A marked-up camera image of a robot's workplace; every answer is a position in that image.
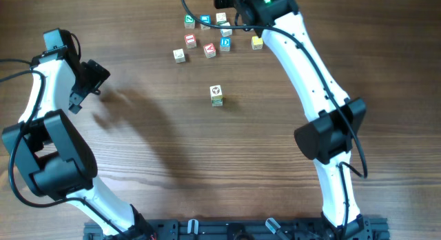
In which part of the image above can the yellow sided picture block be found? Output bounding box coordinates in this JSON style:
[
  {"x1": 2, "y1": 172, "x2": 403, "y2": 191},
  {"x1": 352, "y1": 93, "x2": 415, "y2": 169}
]
[{"x1": 209, "y1": 85, "x2": 223, "y2": 100}]

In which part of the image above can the white block teal side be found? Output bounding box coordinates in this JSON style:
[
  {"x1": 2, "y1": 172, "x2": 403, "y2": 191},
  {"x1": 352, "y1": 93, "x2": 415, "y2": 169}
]
[{"x1": 212, "y1": 98, "x2": 223, "y2": 103}]

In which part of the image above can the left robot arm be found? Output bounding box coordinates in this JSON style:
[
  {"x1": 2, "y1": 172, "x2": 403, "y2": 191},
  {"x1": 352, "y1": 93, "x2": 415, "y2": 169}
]
[{"x1": 1, "y1": 28, "x2": 157, "y2": 239}]

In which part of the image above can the yellow top block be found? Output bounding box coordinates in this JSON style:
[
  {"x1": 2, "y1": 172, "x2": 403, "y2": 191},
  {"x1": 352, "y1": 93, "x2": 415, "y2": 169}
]
[{"x1": 251, "y1": 36, "x2": 263, "y2": 50}]

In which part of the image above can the plain block green side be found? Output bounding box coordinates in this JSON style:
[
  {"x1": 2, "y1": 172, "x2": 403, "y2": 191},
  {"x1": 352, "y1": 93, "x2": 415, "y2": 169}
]
[{"x1": 216, "y1": 12, "x2": 227, "y2": 26}]

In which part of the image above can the blue D block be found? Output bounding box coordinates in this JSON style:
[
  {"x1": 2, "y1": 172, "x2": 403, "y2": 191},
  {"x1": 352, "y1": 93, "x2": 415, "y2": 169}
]
[{"x1": 220, "y1": 37, "x2": 231, "y2": 52}]

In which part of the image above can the blue top block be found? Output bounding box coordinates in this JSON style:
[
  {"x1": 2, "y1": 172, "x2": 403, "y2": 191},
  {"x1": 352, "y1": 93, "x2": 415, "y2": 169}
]
[{"x1": 200, "y1": 14, "x2": 211, "y2": 30}]

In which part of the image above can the red A block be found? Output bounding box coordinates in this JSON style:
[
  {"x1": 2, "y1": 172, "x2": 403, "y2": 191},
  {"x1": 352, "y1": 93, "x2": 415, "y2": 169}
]
[{"x1": 203, "y1": 43, "x2": 216, "y2": 59}]

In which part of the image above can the green N block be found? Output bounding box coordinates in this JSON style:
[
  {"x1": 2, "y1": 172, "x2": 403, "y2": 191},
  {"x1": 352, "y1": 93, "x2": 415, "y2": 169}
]
[{"x1": 184, "y1": 14, "x2": 196, "y2": 29}]

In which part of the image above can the red top block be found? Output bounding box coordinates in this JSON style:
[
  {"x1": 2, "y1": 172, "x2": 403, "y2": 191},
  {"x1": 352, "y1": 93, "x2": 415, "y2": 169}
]
[{"x1": 184, "y1": 34, "x2": 197, "y2": 49}]

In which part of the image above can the plain block red side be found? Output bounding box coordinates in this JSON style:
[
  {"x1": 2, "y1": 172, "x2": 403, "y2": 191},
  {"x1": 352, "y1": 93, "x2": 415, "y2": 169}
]
[{"x1": 173, "y1": 48, "x2": 186, "y2": 63}]

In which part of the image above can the right camera cable black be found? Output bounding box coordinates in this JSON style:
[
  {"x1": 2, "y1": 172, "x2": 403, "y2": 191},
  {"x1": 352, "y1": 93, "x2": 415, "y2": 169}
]
[{"x1": 178, "y1": 0, "x2": 369, "y2": 240}]

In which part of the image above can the camera cable black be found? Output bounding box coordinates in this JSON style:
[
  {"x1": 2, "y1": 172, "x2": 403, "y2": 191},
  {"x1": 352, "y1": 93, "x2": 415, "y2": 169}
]
[
  {"x1": 178, "y1": 0, "x2": 369, "y2": 240},
  {"x1": 1, "y1": 68, "x2": 129, "y2": 239}
]

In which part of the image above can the left camera cable black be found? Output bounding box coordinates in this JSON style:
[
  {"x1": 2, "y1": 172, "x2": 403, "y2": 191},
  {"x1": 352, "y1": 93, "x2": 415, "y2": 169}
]
[{"x1": 1, "y1": 68, "x2": 129, "y2": 239}]

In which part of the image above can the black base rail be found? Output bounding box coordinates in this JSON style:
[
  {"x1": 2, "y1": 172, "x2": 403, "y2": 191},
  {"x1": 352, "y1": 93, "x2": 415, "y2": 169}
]
[{"x1": 82, "y1": 217, "x2": 391, "y2": 240}]

